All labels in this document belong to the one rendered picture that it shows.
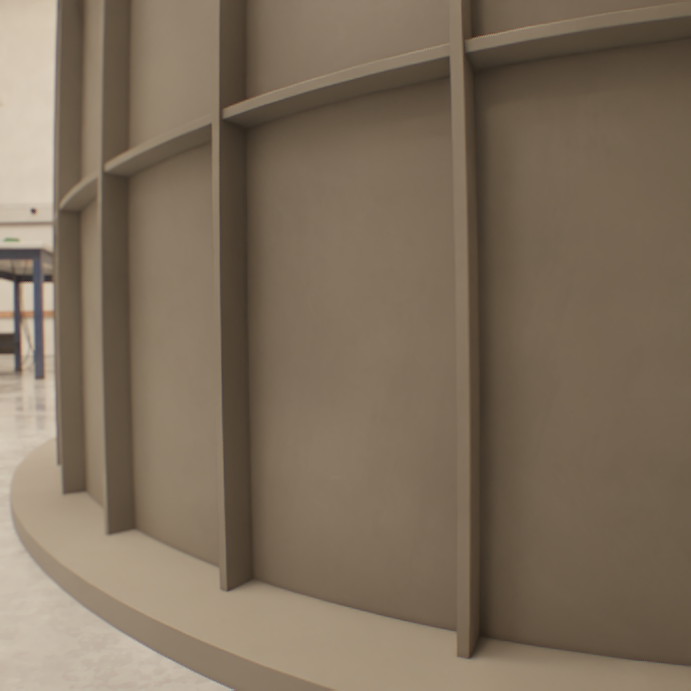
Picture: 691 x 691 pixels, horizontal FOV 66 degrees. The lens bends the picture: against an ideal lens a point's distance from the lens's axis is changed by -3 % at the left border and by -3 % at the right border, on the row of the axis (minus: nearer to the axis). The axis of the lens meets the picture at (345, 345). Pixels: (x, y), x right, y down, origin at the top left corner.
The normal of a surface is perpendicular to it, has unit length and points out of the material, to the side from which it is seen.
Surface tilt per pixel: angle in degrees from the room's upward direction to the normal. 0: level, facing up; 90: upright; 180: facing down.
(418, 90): 90
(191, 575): 0
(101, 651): 0
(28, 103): 90
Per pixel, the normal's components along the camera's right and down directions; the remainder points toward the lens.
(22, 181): 0.08, 0.01
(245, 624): -0.01, -1.00
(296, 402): -0.52, 0.02
